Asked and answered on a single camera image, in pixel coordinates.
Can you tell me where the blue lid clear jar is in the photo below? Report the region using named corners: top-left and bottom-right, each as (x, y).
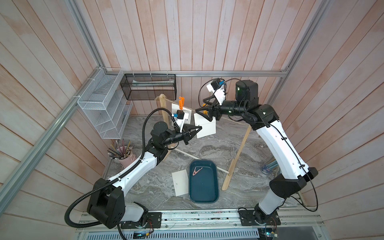
top-left (261, 160), bottom-right (279, 175)

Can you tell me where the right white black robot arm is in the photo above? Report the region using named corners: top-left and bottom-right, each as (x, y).
top-left (196, 78), bottom-right (318, 225)

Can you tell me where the pink pencil cup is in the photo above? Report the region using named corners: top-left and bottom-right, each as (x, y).
top-left (108, 139), bottom-right (136, 168)

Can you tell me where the pink clothespin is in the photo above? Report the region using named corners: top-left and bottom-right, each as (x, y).
top-left (193, 167), bottom-right (203, 176)

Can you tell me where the white postcard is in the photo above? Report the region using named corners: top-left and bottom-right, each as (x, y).
top-left (194, 113), bottom-right (216, 139)
top-left (172, 104), bottom-right (192, 129)
top-left (172, 170), bottom-right (189, 197)

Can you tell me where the black mesh basket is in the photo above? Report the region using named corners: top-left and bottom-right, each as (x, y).
top-left (120, 73), bottom-right (177, 101)

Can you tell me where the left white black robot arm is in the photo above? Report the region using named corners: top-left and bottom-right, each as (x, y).
top-left (87, 122), bottom-right (203, 229)

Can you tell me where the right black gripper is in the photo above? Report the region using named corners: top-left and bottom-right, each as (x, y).
top-left (196, 96), bottom-right (249, 125)

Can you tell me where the jute string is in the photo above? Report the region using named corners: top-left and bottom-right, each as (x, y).
top-left (155, 95), bottom-right (253, 128)

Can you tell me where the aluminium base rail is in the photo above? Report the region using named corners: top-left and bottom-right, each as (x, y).
top-left (74, 208), bottom-right (326, 240)

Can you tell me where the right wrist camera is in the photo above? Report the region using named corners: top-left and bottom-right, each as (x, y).
top-left (207, 78), bottom-right (226, 106)

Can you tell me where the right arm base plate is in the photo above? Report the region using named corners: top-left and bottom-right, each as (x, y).
top-left (238, 208), bottom-right (281, 227)

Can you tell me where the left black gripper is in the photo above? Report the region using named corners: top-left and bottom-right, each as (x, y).
top-left (162, 123), bottom-right (202, 146)

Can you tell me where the dark teal plastic tray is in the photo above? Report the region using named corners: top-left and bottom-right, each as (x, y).
top-left (189, 160), bottom-right (220, 204)

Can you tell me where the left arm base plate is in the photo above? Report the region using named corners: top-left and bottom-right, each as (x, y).
top-left (121, 212), bottom-right (162, 231)

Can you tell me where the white wire mesh shelf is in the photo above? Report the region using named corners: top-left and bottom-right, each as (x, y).
top-left (78, 68), bottom-right (133, 140)

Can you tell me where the black corrugated cable conduit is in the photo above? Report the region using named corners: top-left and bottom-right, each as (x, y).
top-left (64, 107), bottom-right (164, 229)

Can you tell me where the dark orange clothespin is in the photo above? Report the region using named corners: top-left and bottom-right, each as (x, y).
top-left (179, 97), bottom-right (185, 110)

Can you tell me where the wooden drying rack frame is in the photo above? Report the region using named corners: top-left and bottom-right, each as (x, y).
top-left (158, 93), bottom-right (253, 192)

